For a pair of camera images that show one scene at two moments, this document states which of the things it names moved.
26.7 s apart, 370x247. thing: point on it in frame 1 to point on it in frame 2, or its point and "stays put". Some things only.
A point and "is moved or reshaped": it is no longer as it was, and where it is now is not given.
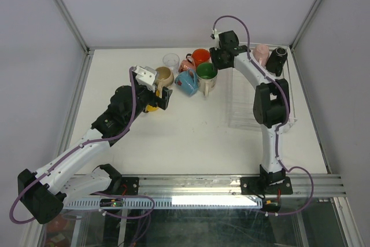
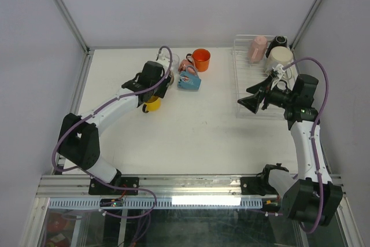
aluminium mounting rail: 329,185 stays put
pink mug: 261,52 is moved or reshaped
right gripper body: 217,55 to 279,98
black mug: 276,59 to 278,40
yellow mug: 151,108 stays put
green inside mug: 206,73 to 282,55
